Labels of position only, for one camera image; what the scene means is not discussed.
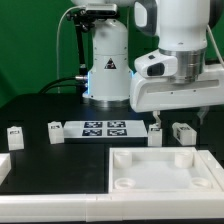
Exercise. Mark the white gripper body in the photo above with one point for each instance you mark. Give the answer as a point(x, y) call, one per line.
point(157, 94)

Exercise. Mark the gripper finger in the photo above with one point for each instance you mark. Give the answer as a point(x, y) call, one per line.
point(203, 111)
point(156, 115)

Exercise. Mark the white square tabletop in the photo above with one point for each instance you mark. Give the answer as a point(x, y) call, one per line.
point(166, 169)

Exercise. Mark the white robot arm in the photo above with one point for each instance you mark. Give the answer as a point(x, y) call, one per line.
point(172, 77)

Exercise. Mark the white base tag plate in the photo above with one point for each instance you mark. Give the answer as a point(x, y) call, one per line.
point(105, 129)

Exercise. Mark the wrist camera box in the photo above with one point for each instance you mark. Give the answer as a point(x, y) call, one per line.
point(156, 64)

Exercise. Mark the white right obstacle wall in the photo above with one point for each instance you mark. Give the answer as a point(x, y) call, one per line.
point(212, 164)

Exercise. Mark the white obstacle wall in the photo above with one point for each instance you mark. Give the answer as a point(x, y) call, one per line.
point(5, 166)
point(111, 207)
point(212, 164)

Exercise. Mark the white front obstacle wall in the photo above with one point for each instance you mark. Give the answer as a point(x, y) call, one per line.
point(111, 207)

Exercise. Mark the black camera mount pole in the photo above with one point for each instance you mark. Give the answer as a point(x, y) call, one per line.
point(83, 21)

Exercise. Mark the white left obstacle wall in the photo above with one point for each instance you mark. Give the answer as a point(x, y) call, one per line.
point(5, 166)

